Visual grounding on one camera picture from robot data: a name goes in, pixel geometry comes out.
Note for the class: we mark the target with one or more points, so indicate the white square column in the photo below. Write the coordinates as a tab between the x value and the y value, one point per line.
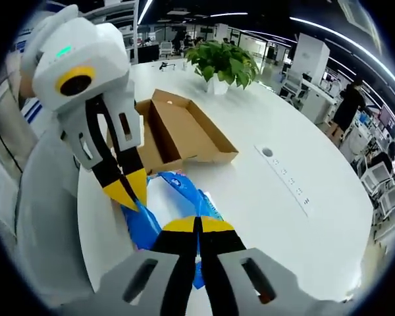
311	56

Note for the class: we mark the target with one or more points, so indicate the small black table item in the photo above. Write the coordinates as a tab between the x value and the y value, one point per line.
167	66

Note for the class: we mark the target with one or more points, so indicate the white mesh office chair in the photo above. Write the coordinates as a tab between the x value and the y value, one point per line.
380	177
291	84

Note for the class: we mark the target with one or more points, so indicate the grey office chair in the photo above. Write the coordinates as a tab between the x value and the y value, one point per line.
52	214

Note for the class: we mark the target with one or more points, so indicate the brown cardboard shoe box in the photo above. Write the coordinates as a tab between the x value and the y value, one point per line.
187	131

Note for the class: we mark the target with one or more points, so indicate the purple wall screen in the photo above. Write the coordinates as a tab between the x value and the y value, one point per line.
386	115

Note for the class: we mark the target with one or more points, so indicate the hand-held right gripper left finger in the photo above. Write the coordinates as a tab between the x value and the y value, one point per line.
158	289

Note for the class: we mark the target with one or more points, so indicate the long ceiling light strip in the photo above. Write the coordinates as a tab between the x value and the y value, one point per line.
145	10
342	37

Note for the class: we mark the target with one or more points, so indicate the person's beige shirt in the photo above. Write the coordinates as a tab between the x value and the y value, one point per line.
6	131

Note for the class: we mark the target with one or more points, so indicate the ceiling air conditioner vent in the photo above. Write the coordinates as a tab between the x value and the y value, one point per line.
358	16

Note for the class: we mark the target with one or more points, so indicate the white table socket strip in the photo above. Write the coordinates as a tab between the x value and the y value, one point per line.
283	177

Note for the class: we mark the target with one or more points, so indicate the green plant in white pot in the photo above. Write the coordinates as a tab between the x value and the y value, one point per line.
224	62

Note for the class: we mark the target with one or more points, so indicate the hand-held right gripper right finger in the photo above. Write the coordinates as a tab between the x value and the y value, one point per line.
237	289

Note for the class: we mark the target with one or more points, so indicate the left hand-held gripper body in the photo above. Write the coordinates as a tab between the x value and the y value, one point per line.
95	52

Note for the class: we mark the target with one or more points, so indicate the blue wet wipes pack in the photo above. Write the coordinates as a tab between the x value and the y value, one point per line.
174	204

